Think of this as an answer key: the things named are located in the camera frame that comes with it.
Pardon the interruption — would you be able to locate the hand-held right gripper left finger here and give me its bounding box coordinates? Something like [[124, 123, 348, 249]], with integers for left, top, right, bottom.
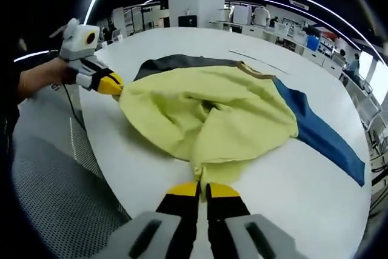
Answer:
[[102, 181, 202, 259]]

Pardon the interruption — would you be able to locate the person's left hand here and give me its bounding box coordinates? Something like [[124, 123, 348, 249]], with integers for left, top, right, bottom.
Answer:
[[45, 57, 81, 90]]

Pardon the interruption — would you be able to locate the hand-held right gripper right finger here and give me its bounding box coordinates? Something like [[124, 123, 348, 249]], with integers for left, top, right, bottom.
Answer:
[[207, 181, 301, 259]]

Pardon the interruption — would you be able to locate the blue box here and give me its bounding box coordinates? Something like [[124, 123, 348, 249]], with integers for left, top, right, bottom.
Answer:
[[306, 35, 321, 51]]

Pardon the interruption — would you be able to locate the yellow long-sleeved garment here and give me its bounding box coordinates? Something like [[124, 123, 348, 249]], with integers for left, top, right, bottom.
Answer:
[[118, 54, 366, 187]]

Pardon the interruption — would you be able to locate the white mesh office chair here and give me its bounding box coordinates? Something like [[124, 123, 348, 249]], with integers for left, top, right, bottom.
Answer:
[[12, 82, 135, 259]]

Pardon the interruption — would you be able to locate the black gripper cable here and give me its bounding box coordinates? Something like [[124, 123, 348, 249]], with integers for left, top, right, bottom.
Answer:
[[61, 82, 89, 130]]

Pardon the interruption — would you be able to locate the ceiling air vent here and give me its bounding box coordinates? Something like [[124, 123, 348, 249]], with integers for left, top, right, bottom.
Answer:
[[289, 0, 310, 12]]

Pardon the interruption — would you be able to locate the long white counter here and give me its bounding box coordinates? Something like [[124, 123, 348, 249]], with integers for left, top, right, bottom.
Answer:
[[209, 18, 366, 86]]

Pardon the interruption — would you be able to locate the black square box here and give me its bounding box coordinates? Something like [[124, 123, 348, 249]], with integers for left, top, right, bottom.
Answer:
[[178, 15, 199, 28]]

